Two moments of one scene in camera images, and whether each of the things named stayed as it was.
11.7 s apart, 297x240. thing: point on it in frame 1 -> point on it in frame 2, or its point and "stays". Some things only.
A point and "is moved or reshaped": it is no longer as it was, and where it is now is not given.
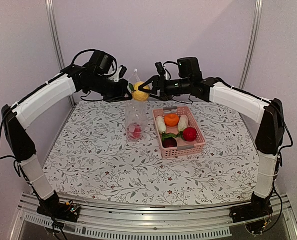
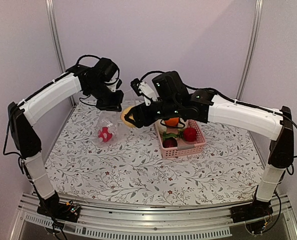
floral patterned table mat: (94, 159) stays
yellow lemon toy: (138, 94) is moved or reshaped
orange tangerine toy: (171, 120) stays
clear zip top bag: (136, 116) -> (112, 120)
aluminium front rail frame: (185, 221) stays
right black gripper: (157, 80) -> (139, 114)
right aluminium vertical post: (250, 56) stays
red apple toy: (190, 134) stays
